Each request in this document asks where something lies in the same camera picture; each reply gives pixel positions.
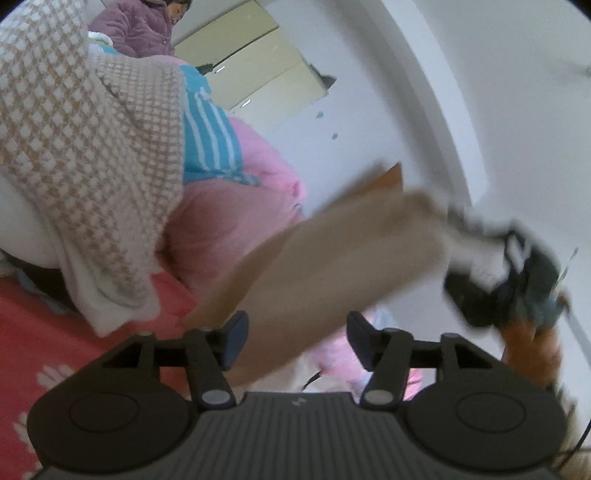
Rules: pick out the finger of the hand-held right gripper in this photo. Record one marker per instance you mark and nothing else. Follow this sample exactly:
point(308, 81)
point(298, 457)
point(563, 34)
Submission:
point(475, 302)
point(480, 228)

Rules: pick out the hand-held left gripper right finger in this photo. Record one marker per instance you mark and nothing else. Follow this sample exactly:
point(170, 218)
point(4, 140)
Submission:
point(362, 339)

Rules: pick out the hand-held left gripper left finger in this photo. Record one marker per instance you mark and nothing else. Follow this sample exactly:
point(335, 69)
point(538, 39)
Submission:
point(236, 339)

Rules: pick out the beige jacket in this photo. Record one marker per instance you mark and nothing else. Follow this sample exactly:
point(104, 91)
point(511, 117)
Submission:
point(332, 267)

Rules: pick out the person's right hand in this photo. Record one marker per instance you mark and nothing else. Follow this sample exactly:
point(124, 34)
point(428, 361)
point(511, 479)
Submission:
point(535, 350)

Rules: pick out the brown wooden door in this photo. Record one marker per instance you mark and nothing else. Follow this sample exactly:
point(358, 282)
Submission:
point(383, 182)

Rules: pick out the pink grey floral quilt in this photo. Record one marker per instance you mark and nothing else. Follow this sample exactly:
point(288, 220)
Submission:
point(231, 221)

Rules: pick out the dark blue cloth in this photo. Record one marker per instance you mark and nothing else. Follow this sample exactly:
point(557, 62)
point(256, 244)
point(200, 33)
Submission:
point(37, 286)

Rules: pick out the turquoise striped cloth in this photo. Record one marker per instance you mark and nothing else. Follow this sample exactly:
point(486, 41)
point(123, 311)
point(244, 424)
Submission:
point(207, 134)

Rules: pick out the white brown checked blanket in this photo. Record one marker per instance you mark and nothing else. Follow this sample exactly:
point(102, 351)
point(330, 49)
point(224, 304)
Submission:
point(92, 161)

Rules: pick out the cream wardrobe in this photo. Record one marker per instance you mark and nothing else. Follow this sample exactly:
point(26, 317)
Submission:
point(258, 60)

